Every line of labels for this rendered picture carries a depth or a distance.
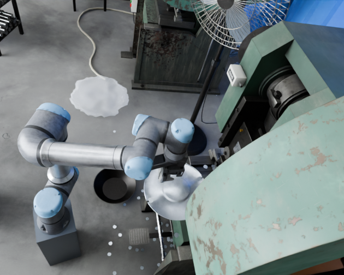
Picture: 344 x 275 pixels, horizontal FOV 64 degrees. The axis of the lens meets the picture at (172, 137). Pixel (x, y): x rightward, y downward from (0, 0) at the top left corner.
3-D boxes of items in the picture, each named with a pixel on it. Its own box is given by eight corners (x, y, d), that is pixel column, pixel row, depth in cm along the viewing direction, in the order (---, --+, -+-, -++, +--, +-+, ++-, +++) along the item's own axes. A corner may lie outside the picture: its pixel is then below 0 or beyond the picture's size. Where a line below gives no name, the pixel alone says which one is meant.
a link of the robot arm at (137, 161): (-5, 153, 86) (144, 163, 74) (14, 126, 93) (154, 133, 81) (16, 173, 94) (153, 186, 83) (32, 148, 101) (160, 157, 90)
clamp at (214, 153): (215, 178, 141) (223, 167, 133) (208, 150, 150) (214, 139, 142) (226, 177, 142) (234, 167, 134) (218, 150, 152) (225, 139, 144)
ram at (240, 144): (218, 191, 114) (247, 151, 92) (209, 160, 123) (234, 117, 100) (255, 189, 119) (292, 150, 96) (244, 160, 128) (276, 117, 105)
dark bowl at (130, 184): (93, 209, 190) (93, 204, 184) (93, 171, 207) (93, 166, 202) (136, 206, 197) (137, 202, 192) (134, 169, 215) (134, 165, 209)
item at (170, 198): (132, 174, 124) (133, 173, 124) (187, 154, 136) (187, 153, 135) (162, 232, 111) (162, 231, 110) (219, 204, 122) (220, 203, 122)
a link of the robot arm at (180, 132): (172, 113, 89) (197, 120, 90) (166, 133, 98) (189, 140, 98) (167, 130, 84) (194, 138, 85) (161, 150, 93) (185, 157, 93)
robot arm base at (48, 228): (39, 238, 130) (35, 231, 123) (35, 209, 138) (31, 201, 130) (72, 229, 136) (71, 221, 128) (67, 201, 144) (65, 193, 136)
